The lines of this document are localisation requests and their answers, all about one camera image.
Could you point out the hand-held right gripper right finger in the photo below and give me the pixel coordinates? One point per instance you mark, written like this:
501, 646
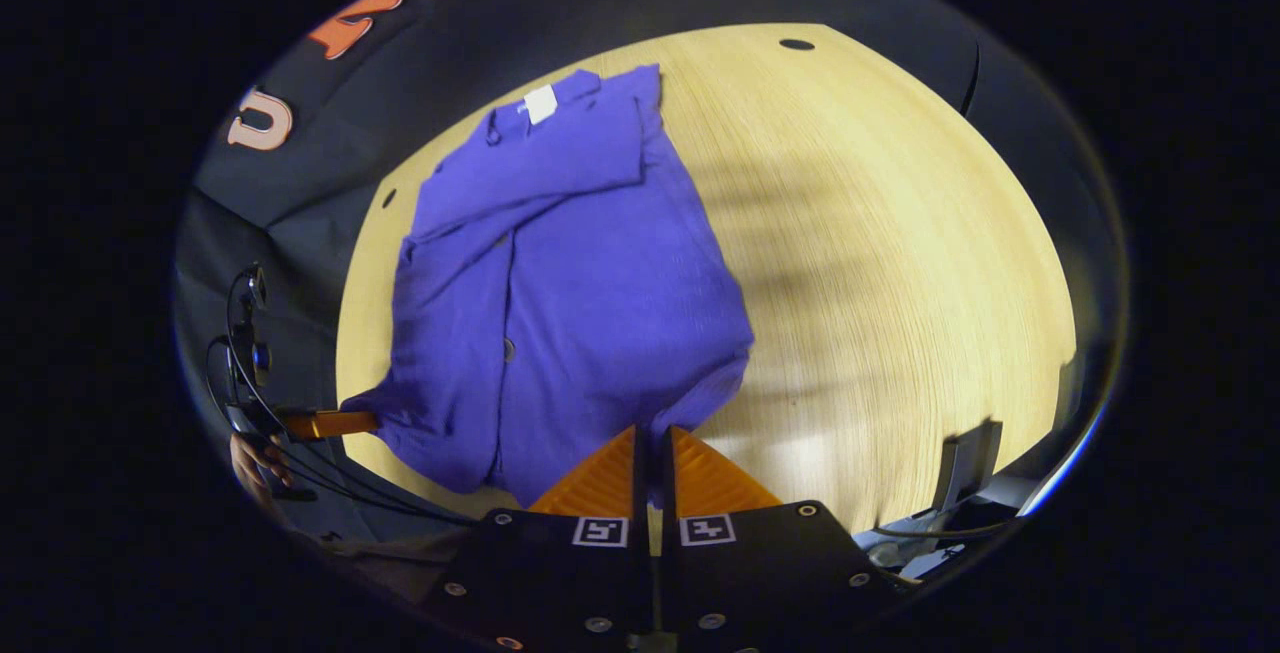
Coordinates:
672, 573

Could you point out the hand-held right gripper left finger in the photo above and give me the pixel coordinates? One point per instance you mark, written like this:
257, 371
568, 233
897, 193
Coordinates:
644, 573

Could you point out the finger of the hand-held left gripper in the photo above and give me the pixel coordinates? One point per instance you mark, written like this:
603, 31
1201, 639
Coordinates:
330, 424

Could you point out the purple shirt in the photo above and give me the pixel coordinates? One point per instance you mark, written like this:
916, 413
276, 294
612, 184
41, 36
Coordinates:
600, 313

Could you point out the dark grey stand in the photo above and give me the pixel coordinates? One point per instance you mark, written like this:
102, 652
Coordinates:
965, 463

